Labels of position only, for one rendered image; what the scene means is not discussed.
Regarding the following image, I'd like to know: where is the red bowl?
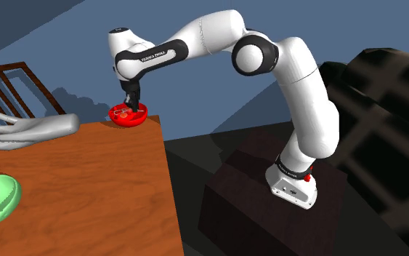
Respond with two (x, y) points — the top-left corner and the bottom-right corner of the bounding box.
(108, 102), (149, 128)

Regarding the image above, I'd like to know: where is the brown wooden chair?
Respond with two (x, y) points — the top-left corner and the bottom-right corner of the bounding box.
(0, 61), (68, 126)

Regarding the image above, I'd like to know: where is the grey hand sculpture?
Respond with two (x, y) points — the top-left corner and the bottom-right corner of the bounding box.
(0, 108), (81, 151)

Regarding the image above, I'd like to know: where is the brown wooden table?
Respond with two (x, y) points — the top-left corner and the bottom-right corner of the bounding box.
(0, 114), (185, 256)

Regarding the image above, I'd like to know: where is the dark robot stand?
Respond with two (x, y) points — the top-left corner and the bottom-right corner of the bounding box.
(198, 127), (350, 256)

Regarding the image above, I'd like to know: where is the dark sofa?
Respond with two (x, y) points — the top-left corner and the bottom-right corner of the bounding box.
(317, 47), (409, 256)

